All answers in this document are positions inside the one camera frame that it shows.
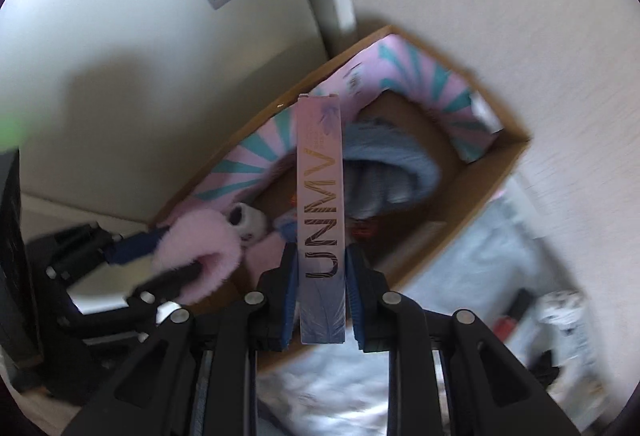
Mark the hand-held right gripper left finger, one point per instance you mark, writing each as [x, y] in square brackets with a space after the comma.
[287, 296]

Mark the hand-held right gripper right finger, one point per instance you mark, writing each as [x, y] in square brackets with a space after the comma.
[356, 296]

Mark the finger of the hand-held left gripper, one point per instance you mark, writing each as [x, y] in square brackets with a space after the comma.
[135, 248]
[170, 278]

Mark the long pink cosmetic box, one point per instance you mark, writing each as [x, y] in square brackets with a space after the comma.
[320, 216]

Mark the pink striped cardboard box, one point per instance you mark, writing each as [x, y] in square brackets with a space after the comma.
[480, 181]

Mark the dark red lipstick tube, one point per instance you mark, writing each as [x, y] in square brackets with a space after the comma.
[510, 318]

